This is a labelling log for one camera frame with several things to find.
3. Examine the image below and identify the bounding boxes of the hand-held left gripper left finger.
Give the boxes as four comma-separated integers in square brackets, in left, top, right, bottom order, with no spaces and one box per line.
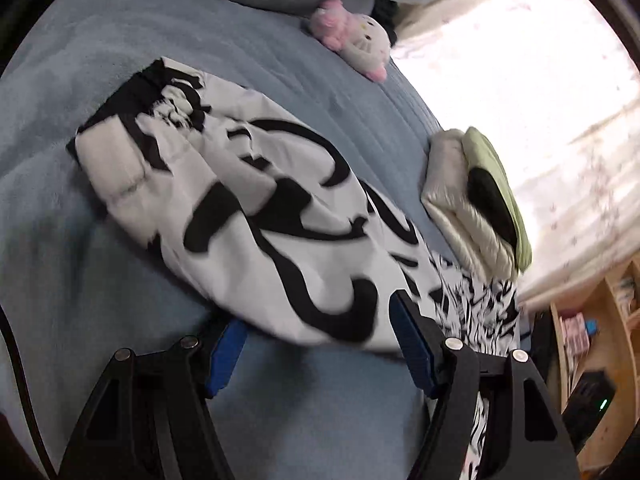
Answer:
[59,317,251,480]

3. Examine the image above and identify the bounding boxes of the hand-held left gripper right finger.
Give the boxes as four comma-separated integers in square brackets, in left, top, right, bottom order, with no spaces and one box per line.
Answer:
[389,290,581,480]

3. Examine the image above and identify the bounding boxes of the black and white printed garment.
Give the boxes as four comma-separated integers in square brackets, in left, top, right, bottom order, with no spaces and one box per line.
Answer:
[66,57,523,480]

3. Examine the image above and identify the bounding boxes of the stack of folded clothes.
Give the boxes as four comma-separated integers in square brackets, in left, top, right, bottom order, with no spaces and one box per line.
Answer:
[421,129,518,278]

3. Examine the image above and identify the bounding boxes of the pink storage boxes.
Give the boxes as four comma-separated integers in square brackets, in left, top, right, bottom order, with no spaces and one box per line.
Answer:
[559,312,588,356]

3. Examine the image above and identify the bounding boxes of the black device with green light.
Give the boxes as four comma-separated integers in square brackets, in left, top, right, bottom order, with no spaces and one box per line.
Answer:
[562,369,617,453]

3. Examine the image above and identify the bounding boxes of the wooden shelf unit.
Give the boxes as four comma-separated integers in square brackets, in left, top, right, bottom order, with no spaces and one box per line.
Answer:
[520,260,640,476]

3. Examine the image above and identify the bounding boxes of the folded green and black jacket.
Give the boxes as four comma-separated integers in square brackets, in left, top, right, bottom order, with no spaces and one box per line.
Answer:
[462,126,533,271]

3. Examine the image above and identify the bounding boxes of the white floral curtain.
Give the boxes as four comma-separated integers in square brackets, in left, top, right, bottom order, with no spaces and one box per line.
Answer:
[390,0,640,306]

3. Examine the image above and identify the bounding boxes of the pink and white plush toy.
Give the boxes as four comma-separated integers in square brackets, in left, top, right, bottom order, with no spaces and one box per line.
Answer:
[307,0,393,83]

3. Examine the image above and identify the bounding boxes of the blue bed blanket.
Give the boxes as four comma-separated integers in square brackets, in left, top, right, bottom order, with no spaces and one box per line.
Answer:
[0,0,446,480]

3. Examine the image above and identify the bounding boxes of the black cloth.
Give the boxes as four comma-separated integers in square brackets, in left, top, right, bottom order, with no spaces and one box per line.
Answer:
[372,0,401,43]

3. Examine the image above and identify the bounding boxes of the black cable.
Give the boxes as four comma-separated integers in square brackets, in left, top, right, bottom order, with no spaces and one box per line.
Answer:
[0,305,58,480]

